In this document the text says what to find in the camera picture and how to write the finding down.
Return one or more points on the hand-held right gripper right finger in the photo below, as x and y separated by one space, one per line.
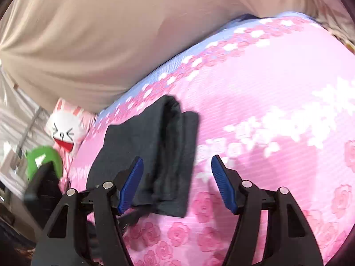
223 184

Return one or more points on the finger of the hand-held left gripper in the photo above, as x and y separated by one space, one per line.
134 216

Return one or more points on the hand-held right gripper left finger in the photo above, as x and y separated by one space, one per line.
130 188

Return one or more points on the dark grey pants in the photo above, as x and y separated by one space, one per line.
155 149

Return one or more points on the white rabbit face pillow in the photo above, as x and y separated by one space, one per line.
65 127

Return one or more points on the pink rose bedsheet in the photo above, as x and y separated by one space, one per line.
263 102

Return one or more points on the beige cloth cover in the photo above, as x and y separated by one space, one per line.
97 38

